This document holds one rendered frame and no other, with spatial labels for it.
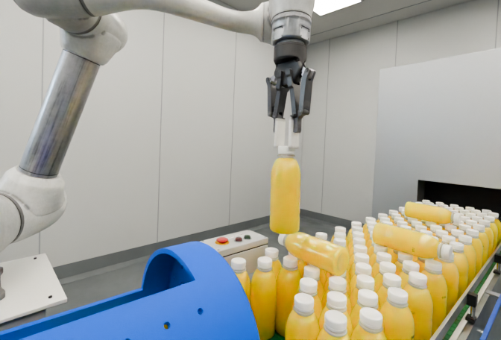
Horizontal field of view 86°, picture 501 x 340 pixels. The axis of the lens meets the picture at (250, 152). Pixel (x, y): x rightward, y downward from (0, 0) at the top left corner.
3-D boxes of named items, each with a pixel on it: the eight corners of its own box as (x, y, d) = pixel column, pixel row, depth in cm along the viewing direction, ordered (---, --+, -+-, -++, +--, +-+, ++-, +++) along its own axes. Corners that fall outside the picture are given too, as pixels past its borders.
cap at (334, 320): (335, 315, 51) (335, 306, 51) (351, 328, 48) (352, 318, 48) (319, 321, 50) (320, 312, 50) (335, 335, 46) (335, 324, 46)
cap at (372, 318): (361, 312, 53) (361, 303, 53) (382, 319, 51) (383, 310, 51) (358, 323, 49) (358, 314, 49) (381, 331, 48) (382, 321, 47)
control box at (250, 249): (198, 273, 83) (199, 239, 83) (247, 256, 96) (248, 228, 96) (216, 286, 76) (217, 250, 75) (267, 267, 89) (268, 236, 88)
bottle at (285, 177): (271, 235, 60) (273, 152, 59) (267, 226, 67) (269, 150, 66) (303, 235, 60) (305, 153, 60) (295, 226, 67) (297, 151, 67)
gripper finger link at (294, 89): (295, 73, 63) (300, 71, 62) (301, 119, 62) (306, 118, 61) (284, 69, 61) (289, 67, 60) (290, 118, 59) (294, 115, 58)
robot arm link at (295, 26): (293, 6, 56) (292, 35, 56) (319, 21, 62) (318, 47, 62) (263, 21, 63) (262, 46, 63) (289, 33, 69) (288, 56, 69)
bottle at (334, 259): (331, 271, 61) (273, 244, 76) (344, 282, 65) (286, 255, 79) (343, 242, 64) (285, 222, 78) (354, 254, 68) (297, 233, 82)
